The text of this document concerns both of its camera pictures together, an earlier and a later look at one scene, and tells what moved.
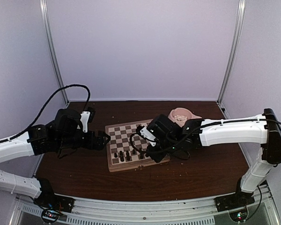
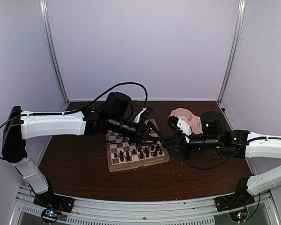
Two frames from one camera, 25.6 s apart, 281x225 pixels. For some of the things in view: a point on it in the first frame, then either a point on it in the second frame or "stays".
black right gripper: [157, 157] to [178, 143]
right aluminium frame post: [237, 39] stays
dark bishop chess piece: [128, 156] stays
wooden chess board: [127, 146] stays
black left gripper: [91, 145] to [139, 131]
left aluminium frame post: [43, 7] stays
